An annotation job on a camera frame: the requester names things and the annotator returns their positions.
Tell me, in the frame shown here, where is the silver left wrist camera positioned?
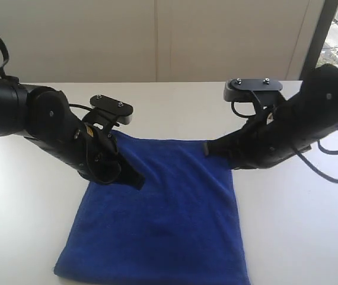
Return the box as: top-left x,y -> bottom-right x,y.
88,95 -> 133,125

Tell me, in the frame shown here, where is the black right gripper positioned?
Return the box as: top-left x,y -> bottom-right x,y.
203,109 -> 311,170

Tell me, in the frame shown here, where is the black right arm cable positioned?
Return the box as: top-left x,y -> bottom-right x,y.
231,100 -> 338,183

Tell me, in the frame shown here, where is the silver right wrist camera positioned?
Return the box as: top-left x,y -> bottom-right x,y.
224,78 -> 283,104

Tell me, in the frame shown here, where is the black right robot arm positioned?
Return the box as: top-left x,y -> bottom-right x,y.
204,64 -> 338,169

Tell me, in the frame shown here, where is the dark window frame post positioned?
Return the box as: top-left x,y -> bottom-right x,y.
299,0 -> 338,80

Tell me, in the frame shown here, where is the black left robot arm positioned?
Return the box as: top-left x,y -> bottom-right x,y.
0,79 -> 145,189

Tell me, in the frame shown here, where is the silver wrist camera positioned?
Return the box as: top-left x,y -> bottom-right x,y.
88,95 -> 133,125
224,78 -> 283,104

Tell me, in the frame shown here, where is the blue microfiber towel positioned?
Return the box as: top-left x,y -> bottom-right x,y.
53,131 -> 250,284

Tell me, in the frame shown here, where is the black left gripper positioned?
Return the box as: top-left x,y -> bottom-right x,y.
25,118 -> 145,191

